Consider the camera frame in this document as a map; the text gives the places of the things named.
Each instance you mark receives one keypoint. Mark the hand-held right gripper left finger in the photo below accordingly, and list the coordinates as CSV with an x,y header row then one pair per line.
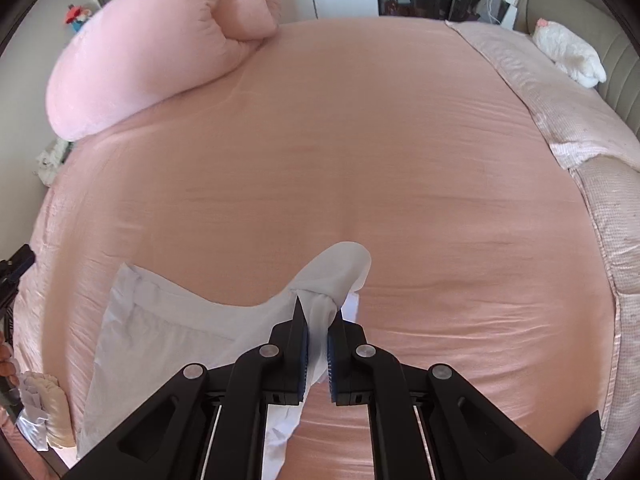
x,y
290,360

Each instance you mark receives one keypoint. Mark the person's left hand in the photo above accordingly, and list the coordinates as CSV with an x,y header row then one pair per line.
x,y
6,360

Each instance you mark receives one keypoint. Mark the navy shorts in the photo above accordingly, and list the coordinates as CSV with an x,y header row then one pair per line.
x,y
585,445

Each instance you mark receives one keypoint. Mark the red and blue doll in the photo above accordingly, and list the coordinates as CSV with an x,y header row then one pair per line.
x,y
77,17

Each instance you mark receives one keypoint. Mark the large pink pillow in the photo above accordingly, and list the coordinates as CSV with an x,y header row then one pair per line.
x,y
150,60

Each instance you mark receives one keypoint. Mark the plain white garment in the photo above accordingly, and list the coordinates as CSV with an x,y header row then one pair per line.
x,y
165,320

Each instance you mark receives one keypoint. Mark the clothes heap beside bed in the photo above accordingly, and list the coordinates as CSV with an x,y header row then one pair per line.
x,y
52,160

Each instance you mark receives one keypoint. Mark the white plush toy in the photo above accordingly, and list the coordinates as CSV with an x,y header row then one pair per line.
x,y
570,52

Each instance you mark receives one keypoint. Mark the pink bed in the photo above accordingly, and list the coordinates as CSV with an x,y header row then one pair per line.
x,y
375,135

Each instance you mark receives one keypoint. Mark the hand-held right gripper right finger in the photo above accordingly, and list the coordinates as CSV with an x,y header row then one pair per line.
x,y
345,365

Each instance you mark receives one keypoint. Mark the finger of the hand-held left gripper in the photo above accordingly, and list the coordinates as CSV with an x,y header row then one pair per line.
x,y
24,260

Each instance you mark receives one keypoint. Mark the crumpled white cloth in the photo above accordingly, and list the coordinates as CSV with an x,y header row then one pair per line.
x,y
30,425

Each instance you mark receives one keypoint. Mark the cream cloth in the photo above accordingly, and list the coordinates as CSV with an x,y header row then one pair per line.
x,y
55,405

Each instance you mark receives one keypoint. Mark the grey padded headboard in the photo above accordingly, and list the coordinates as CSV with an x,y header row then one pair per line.
x,y
615,45

